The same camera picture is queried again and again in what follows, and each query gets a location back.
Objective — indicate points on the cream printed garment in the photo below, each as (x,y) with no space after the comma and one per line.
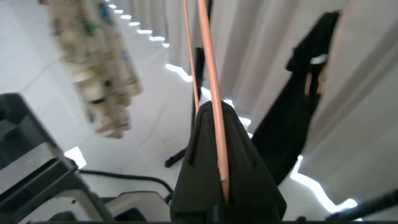
(99,77)

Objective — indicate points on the white curtain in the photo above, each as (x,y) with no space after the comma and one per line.
(264,37)

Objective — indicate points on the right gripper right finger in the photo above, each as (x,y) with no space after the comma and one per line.
(252,186)

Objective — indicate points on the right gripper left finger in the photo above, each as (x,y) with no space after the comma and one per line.
(199,186)

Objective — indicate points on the black garment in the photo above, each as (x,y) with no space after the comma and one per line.
(286,124)

